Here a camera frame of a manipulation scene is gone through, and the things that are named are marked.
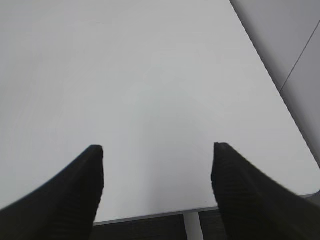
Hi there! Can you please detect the white table leg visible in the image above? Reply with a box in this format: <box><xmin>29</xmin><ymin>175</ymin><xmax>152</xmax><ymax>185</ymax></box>
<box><xmin>183</xmin><ymin>212</ymin><xmax>204</xmax><ymax>240</ymax></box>

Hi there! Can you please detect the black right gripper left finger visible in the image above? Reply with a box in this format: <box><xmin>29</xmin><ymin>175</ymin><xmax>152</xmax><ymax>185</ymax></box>
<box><xmin>0</xmin><ymin>145</ymin><xmax>104</xmax><ymax>240</ymax></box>

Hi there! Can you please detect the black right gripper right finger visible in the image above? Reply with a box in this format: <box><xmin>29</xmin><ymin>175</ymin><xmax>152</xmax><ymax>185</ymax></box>
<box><xmin>211</xmin><ymin>142</ymin><xmax>320</xmax><ymax>240</ymax></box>

